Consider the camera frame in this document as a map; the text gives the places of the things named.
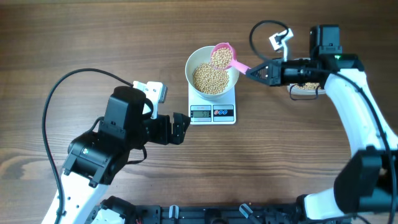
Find pink plastic measuring scoop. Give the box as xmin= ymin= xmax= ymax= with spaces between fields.
xmin=210 ymin=42 xmax=250 ymax=75

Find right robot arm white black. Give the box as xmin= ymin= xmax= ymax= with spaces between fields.
xmin=246 ymin=25 xmax=397 ymax=223

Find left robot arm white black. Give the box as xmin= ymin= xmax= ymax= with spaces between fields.
xmin=43 ymin=86 xmax=190 ymax=223

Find white digital kitchen scale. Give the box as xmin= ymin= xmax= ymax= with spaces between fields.
xmin=188 ymin=87 xmax=236 ymax=125

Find soybeans in pink scoop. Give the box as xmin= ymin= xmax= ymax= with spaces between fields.
xmin=211 ymin=47 xmax=233 ymax=70

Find soybeans in white bowl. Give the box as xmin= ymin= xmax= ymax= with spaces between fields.
xmin=193 ymin=63 xmax=229 ymax=95

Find white bowl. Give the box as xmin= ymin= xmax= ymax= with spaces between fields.
xmin=185 ymin=46 xmax=239 ymax=100

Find clear plastic container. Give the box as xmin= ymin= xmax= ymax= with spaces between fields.
xmin=287 ymin=84 xmax=326 ymax=96

